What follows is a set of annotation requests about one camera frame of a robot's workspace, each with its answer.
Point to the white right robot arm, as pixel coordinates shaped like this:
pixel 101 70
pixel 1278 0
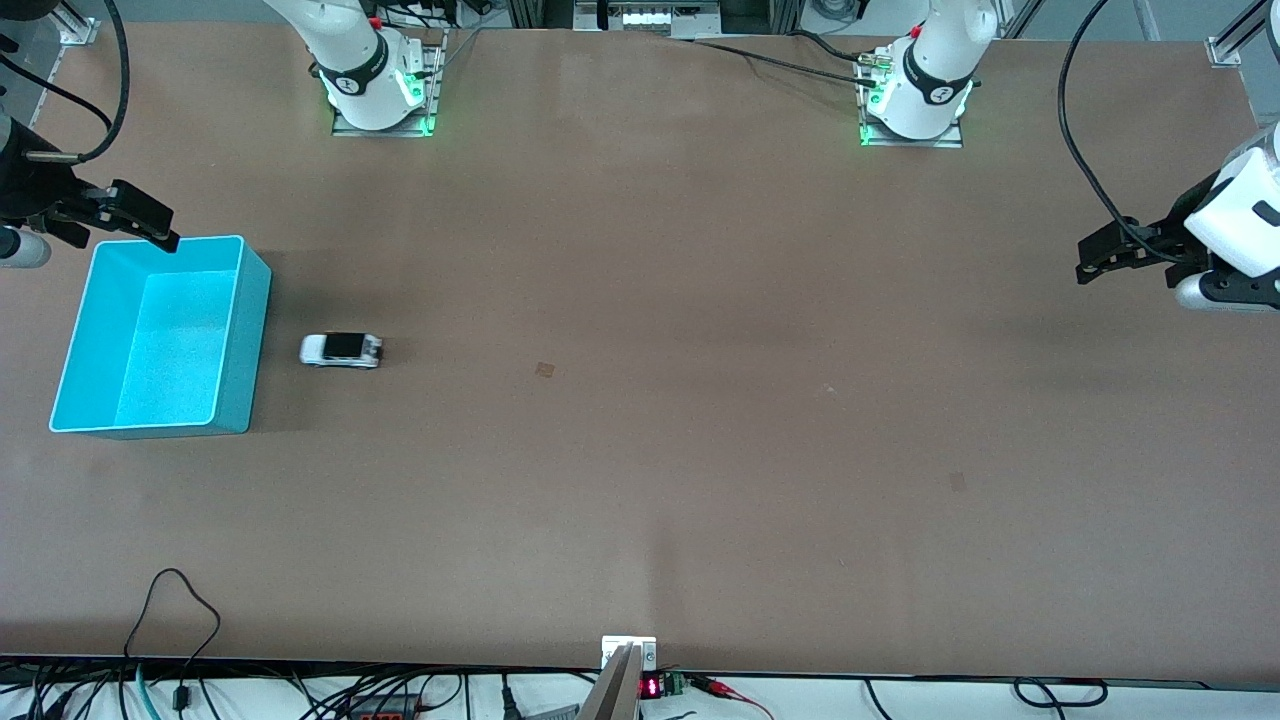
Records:
pixel 355 55

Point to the red LED display module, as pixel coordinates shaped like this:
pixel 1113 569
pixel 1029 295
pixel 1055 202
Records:
pixel 651 687

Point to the green terminal block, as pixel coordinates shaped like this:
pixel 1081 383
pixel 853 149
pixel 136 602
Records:
pixel 675 684

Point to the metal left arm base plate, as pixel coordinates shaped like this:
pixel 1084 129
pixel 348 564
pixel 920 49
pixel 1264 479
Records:
pixel 945 143

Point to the aluminium frame profile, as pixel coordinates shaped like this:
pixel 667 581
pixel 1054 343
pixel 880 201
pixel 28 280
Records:
pixel 1225 45
pixel 75 22

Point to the white mount bracket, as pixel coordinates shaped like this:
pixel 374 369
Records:
pixel 645 648

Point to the white power strip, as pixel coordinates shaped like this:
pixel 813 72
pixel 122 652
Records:
pixel 660 15

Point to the white jeep toy black roof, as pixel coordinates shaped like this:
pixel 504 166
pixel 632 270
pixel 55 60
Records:
pixel 325 350

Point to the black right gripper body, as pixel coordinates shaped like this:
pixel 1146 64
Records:
pixel 30 190

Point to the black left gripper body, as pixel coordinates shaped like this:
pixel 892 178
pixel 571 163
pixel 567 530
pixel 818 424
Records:
pixel 1172 237

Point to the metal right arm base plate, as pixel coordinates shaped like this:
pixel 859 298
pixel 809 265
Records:
pixel 437 90

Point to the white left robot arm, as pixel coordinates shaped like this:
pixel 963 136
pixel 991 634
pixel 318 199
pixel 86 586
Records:
pixel 1245 215

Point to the red and black clip leads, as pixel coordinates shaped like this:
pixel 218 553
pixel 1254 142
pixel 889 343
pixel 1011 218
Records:
pixel 725 688

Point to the grey camera mount bar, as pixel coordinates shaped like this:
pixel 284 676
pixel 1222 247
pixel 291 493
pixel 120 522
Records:
pixel 612 690

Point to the turquoise plastic bin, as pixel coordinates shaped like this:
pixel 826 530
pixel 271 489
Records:
pixel 160 350

